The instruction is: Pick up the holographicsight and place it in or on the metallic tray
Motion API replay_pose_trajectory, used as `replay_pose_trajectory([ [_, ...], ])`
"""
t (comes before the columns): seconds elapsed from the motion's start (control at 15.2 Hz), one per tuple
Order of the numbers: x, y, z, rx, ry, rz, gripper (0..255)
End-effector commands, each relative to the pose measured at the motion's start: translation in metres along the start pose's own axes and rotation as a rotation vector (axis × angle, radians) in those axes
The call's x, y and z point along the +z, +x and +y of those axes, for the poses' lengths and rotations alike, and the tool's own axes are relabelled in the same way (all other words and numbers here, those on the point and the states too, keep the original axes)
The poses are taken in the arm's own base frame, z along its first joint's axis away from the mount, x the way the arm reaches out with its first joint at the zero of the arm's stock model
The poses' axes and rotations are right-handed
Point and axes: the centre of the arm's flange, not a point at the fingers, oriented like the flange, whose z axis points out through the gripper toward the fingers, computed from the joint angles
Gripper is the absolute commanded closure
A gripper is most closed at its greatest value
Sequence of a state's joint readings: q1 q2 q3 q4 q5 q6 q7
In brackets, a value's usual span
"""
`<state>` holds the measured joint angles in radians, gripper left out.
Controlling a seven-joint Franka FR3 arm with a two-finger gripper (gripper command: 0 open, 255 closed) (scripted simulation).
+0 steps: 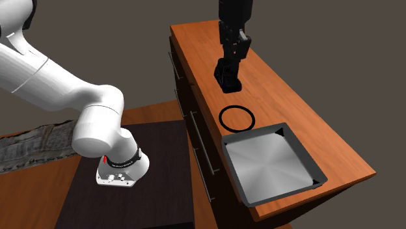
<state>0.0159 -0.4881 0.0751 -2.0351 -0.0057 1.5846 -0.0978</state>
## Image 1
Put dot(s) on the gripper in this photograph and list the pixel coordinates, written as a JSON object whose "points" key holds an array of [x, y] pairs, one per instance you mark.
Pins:
{"points": [[235, 10]]}

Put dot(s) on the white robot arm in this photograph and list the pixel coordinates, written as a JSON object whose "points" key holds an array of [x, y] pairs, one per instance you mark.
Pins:
{"points": [[47, 82]]}

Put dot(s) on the wooden chest of drawers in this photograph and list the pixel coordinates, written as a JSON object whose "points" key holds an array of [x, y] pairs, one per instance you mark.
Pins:
{"points": [[285, 104]]}

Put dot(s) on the grey square tray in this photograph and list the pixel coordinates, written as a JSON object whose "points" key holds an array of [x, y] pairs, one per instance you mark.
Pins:
{"points": [[269, 165]]}

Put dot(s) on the dark robot stand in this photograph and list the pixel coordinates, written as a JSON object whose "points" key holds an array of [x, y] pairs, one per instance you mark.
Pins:
{"points": [[152, 190]]}

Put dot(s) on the grey patterned rug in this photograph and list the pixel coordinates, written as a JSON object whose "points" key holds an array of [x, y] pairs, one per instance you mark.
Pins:
{"points": [[35, 144]]}

